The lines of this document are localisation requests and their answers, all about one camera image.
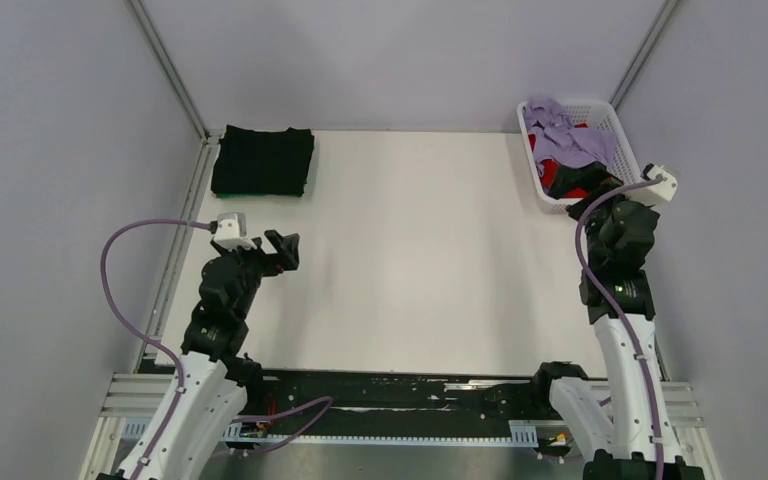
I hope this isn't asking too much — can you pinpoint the folded black t shirt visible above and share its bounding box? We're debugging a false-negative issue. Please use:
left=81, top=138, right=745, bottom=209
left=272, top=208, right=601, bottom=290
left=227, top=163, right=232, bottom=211
left=210, top=125, right=315, bottom=198

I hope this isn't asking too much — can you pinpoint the folded green t shirt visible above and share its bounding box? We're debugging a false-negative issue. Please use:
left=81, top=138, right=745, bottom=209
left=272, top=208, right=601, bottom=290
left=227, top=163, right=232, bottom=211
left=210, top=142, right=313, bottom=198

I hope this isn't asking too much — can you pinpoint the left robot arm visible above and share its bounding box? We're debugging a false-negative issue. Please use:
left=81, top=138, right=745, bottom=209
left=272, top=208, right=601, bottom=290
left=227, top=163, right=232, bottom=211
left=110, top=230, right=300, bottom=479

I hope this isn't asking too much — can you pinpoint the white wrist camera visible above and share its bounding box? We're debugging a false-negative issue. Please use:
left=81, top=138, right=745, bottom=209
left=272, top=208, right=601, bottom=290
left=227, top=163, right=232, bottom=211
left=212, top=212, right=256, bottom=250
left=630, top=164, right=678, bottom=207

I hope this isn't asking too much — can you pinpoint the aluminium frame rail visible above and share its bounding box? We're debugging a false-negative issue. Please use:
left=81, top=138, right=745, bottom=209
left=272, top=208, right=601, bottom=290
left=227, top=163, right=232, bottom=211
left=77, top=374, right=724, bottom=479

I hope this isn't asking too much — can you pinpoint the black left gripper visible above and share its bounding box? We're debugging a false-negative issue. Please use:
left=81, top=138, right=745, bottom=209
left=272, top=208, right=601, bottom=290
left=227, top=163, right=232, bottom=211
left=210, top=229, right=298, bottom=318

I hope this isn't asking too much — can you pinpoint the red t shirt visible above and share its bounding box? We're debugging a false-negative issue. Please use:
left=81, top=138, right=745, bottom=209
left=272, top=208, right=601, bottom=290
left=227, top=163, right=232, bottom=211
left=529, top=121, right=593, bottom=199

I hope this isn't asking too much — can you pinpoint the right aluminium corner post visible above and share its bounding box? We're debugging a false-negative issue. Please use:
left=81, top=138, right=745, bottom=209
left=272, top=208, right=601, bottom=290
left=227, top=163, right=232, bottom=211
left=609, top=0, right=683, bottom=110

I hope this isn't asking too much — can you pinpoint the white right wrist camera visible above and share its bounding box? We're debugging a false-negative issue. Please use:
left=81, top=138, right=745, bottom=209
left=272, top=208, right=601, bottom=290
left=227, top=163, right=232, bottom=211
left=630, top=164, right=678, bottom=207

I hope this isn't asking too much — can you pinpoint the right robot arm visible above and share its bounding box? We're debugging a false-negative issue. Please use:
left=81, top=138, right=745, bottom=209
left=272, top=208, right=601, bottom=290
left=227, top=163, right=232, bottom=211
left=530, top=178, right=705, bottom=479

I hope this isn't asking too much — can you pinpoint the white slotted cable duct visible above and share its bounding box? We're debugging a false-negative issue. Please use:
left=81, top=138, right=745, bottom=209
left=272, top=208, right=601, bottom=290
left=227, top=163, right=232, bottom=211
left=120, top=419, right=539, bottom=448

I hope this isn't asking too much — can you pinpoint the aluminium corner post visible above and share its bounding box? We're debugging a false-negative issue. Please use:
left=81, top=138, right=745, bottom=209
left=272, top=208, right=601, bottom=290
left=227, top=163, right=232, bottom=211
left=124, top=0, right=210, bottom=142
left=609, top=0, right=683, bottom=110

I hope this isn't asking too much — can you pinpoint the purple t shirt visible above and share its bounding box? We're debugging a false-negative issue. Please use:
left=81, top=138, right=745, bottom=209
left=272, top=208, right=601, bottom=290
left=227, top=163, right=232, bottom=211
left=523, top=96, right=617, bottom=177

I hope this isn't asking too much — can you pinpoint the white plastic basket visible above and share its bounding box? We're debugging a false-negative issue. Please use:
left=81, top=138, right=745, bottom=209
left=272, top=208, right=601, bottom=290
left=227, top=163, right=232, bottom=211
left=517, top=98, right=644, bottom=216

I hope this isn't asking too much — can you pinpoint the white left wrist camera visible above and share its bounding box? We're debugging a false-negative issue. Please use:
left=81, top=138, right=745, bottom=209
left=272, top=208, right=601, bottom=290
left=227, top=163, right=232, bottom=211
left=212, top=212, right=256, bottom=250

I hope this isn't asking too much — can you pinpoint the left aluminium corner post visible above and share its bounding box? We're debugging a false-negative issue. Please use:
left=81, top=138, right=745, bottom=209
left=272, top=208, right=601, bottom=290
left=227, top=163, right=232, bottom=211
left=124, top=0, right=210, bottom=142

